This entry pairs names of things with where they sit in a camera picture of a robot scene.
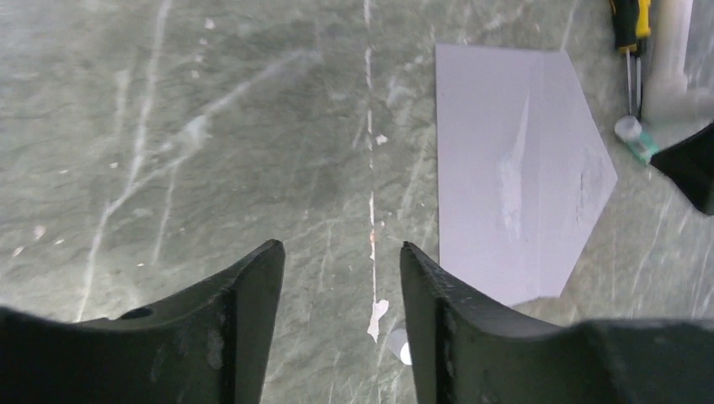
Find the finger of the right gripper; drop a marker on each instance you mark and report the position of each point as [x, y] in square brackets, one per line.
[689, 165]

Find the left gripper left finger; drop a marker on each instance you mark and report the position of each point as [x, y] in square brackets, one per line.
[208, 343]

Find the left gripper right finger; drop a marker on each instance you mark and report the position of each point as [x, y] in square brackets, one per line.
[468, 348]

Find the white glue stick cap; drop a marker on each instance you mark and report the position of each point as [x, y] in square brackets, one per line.
[397, 343]

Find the green glue stick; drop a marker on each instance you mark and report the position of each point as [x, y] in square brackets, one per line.
[631, 132]

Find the grey envelope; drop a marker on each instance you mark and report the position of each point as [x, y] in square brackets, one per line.
[523, 173]

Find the yellow black screwdriver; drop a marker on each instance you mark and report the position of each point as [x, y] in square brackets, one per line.
[631, 27]

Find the white PVC pipe frame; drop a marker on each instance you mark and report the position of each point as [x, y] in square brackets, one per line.
[667, 96]

